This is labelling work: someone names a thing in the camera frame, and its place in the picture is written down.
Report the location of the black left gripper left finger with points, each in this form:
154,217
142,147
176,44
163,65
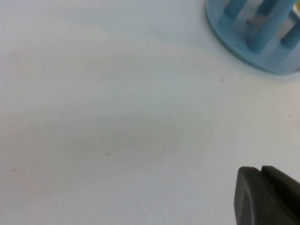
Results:
253,201

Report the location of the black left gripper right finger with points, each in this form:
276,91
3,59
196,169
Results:
286,194

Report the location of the blue cup stand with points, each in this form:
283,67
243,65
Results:
262,42

